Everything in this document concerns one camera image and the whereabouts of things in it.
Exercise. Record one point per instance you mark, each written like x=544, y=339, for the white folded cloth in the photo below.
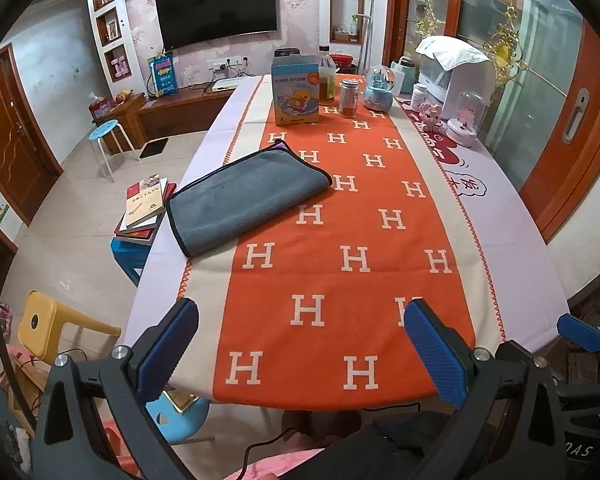
x=450, y=52

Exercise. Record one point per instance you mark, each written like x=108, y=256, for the wall niche shelf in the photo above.
x=347, y=10

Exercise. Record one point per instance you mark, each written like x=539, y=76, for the large gold hanging ornament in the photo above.
x=502, y=46

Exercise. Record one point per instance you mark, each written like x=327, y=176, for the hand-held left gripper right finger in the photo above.
x=436, y=355

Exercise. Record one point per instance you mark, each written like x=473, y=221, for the wall power socket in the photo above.
x=227, y=62

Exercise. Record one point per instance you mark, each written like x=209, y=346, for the white cover book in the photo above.
x=142, y=206

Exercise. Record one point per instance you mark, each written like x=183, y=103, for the oil bottle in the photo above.
x=326, y=82

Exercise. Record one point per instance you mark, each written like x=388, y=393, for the white wall shelf unit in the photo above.
x=92, y=35

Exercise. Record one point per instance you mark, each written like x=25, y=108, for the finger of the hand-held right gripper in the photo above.
x=580, y=332

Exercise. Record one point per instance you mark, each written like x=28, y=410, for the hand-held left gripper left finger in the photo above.
x=166, y=350

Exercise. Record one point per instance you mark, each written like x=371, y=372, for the metal can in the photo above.
x=349, y=100

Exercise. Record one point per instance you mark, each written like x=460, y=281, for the black floor mat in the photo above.
x=154, y=149

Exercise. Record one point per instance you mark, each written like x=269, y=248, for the wooden door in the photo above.
x=10, y=135

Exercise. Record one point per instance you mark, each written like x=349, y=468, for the red cover book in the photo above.
x=139, y=235

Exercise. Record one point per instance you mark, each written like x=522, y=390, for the translucent plastic jug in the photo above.
x=404, y=75

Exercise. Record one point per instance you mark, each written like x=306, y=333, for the round blue-top stool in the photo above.
x=105, y=132

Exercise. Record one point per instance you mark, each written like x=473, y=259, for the black wall television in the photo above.
x=215, y=10

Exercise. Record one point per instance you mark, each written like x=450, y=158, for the lavender tablecloth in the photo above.
x=505, y=220

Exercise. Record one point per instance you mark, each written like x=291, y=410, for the red tissue pack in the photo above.
x=101, y=106

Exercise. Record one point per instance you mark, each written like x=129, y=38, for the pink garment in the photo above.
x=280, y=466

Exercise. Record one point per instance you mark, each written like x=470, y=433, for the wooden sliding door frame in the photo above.
x=570, y=135

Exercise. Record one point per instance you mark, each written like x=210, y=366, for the orange printed table blanket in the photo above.
x=360, y=200

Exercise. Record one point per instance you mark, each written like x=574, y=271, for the red bowl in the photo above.
x=342, y=61

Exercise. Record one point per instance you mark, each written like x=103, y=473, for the blue snow globe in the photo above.
x=378, y=87

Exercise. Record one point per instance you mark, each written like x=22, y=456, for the small white bottle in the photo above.
x=420, y=97

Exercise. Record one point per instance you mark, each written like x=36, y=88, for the wooden television cabinet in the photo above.
x=180, y=110

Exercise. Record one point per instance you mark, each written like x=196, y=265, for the blue plastic stool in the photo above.
x=127, y=260

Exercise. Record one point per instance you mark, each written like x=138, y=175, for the pink toy figure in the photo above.
x=431, y=117

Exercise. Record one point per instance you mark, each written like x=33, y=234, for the yellow plastic chair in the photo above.
x=42, y=322

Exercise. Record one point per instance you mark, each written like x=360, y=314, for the picture cover book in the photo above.
x=154, y=184

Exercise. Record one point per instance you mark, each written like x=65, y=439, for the mop pole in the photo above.
x=368, y=25

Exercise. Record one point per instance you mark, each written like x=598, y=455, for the glass dome ornament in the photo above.
x=464, y=120

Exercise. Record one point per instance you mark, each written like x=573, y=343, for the white countertop appliance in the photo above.
x=472, y=85

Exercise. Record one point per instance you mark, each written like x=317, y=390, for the blue carton box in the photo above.
x=295, y=95

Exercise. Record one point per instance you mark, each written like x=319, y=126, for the fruit on cabinet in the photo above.
x=122, y=96

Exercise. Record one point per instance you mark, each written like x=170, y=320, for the blue printed bag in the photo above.
x=162, y=76

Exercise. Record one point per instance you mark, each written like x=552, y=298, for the grey towel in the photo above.
x=240, y=195

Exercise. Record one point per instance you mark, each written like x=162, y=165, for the small gold hanging ornament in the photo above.
x=428, y=22

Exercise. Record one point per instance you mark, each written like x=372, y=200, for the white set-top box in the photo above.
x=224, y=86

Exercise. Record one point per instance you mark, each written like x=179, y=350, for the light blue small stool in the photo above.
x=180, y=417

